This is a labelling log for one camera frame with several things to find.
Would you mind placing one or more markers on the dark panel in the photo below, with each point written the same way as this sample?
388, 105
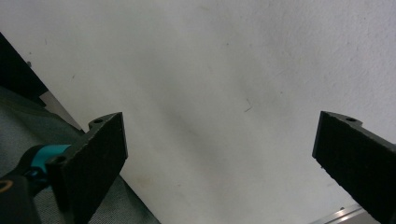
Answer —
15, 74

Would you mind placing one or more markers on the metal table edge rail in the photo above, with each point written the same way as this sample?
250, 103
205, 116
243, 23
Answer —
345, 215

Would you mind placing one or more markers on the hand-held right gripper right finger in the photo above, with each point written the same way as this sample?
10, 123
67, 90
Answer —
358, 158

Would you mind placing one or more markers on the black and teal object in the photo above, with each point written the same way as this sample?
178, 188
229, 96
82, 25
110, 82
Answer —
29, 168

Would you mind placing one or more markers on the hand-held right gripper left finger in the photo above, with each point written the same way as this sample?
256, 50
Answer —
90, 161

